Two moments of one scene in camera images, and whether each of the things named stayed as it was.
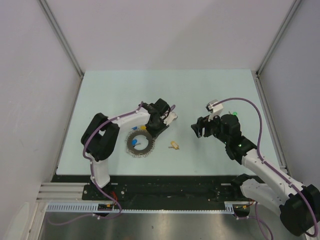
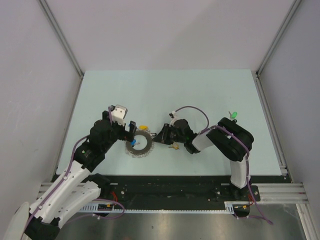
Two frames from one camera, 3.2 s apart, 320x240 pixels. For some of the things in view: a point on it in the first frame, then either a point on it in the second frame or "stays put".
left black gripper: [155, 134] → [126, 135]
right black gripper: [203, 122] → [163, 136]
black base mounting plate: [158, 188] stays put
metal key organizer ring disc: [137, 153] stays put
